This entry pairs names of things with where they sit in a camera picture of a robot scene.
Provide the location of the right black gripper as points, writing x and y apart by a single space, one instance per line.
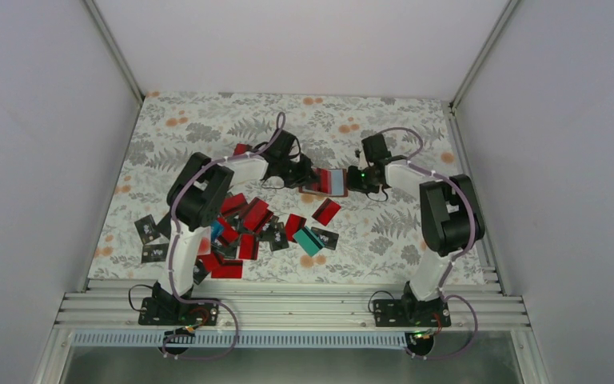
353 186

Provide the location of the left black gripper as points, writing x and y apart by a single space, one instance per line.
305 173

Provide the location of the brown leather card holder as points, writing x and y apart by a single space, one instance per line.
339 189

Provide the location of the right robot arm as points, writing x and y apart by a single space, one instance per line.
451 221

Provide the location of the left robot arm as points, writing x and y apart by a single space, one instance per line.
196 197

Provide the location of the red card near holder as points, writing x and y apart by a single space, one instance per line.
325 213

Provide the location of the red card far left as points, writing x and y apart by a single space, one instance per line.
241 149

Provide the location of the red card pile centre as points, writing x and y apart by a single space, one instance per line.
243 225

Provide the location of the black VIP card right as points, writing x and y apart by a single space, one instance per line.
328 238

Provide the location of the black vip card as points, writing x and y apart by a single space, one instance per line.
154 253
147 229
328 238

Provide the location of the teal card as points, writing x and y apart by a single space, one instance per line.
308 241

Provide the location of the red card bottom front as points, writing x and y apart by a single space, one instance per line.
232 269

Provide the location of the black VIP card far left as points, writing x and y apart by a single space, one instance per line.
147 229

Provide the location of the black VIP card left lower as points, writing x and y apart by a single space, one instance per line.
154 253

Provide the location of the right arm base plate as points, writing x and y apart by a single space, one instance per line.
390 313

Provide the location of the aluminium rail frame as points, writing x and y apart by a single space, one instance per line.
282 314

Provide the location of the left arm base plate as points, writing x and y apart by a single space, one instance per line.
154 313

